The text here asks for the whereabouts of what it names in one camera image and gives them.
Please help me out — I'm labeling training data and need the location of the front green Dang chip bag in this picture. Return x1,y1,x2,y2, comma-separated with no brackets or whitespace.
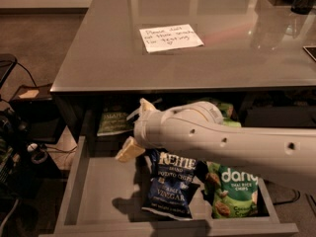
204,162,259,219

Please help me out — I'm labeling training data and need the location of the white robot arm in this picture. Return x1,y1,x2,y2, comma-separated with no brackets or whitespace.
116,99,316,195

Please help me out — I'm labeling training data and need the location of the green jalapeno chip bag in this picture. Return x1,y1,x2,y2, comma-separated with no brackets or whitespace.
97,106,133,136

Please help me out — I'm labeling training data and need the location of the middle green Dang chip bag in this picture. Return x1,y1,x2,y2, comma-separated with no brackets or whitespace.
223,119,242,127

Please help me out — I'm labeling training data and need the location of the dark side table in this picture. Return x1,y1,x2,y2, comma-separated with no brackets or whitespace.
9,84,66,144

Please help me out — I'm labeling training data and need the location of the green dang chip bag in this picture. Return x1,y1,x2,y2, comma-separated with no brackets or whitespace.
223,119,242,127
204,162,259,219
198,98,234,119

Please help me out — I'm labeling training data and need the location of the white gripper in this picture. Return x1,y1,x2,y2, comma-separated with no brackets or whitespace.
116,98,164,163

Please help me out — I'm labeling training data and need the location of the grey counter cabinet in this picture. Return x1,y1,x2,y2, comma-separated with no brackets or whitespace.
51,0,316,135

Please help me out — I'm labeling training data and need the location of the open grey drawer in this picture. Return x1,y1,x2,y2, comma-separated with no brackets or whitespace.
39,116,300,237

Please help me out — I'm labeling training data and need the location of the black equipment with cables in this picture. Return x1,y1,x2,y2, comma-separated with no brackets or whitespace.
0,52,50,237

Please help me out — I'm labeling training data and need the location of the white handwritten paper note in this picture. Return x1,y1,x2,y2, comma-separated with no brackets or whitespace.
139,24,203,53

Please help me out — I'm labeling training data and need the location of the rear green Dang chip bag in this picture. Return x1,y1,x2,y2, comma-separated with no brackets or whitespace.
198,98,234,119

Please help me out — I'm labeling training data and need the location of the rear blue Kettle chip bag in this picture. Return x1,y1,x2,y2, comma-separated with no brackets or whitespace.
126,106,142,121

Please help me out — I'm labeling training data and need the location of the black floor cable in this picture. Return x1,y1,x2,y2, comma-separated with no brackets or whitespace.
272,181,316,215

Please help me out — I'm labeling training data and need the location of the front blue Kettle chip bag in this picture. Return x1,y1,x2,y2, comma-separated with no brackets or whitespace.
142,149,199,220

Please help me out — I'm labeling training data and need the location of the blue kettle chip bag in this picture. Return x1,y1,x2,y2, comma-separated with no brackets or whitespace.
126,106,142,121
142,149,199,220

